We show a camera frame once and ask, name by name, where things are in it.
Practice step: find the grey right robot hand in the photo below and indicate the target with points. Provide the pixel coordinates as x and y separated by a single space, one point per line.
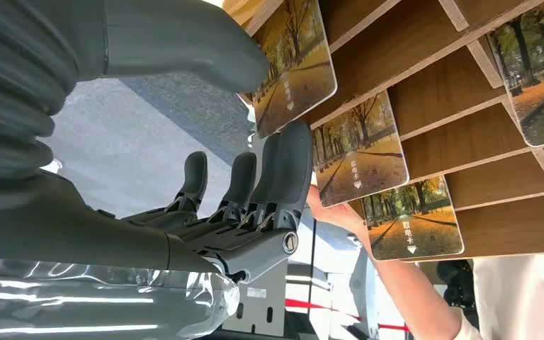
89 234

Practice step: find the autumn avenue photo card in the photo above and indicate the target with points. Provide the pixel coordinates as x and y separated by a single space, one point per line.
413 225
359 155
539 80
295 70

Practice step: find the wooden slotted card rack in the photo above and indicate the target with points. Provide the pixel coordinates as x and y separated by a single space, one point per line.
469 136

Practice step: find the person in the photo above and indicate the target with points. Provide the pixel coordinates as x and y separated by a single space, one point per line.
525 300

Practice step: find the grey slotted metal plate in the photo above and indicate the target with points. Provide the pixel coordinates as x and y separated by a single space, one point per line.
258 305

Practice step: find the ribbed grey right arm sleeve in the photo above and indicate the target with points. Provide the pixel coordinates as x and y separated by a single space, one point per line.
14 94

